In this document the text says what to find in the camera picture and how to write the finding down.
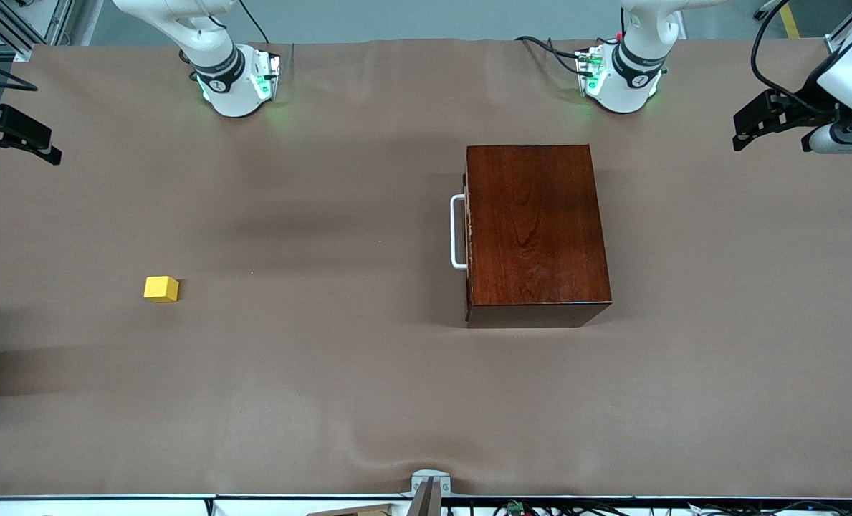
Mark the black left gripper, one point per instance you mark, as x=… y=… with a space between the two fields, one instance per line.
x=802 y=102

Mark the yellow block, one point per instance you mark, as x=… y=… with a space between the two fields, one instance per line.
x=160 y=289

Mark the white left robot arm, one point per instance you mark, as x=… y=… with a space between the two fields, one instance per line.
x=630 y=79

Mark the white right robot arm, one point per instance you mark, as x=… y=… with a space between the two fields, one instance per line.
x=232 y=93

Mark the grey caster wheel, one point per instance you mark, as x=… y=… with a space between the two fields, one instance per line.
x=762 y=11

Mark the dark brown wooden cabinet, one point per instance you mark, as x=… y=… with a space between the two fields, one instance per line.
x=540 y=229

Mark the large table cover mat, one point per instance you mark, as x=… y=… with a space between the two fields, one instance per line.
x=325 y=394

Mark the brown cardboard piece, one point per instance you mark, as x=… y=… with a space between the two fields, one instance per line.
x=357 y=511

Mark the grey metal clamp bracket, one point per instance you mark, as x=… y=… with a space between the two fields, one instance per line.
x=431 y=481

